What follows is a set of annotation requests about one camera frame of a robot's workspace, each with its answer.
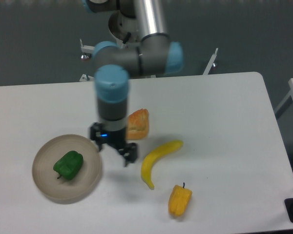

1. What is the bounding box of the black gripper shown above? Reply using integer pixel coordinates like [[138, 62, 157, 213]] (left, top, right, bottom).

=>
[[89, 122, 138, 167]]

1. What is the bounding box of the green toy bell pepper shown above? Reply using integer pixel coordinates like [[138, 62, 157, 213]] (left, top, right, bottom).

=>
[[53, 151, 84, 180]]

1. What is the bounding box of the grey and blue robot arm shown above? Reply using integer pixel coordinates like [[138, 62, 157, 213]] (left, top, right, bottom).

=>
[[83, 0, 184, 164]]

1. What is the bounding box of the round beige plate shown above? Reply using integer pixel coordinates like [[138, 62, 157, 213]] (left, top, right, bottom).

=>
[[32, 135, 102, 204]]

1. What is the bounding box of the yellow toy bell pepper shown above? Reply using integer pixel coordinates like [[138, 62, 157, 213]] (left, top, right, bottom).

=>
[[168, 182, 192, 217]]

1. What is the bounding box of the orange toy croissant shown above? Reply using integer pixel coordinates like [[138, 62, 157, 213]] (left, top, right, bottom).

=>
[[126, 109, 149, 140]]

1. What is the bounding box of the yellow toy banana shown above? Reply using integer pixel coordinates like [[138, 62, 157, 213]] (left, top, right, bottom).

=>
[[141, 140, 184, 190]]

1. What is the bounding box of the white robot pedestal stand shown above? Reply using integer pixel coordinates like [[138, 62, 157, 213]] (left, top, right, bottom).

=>
[[80, 10, 218, 82]]

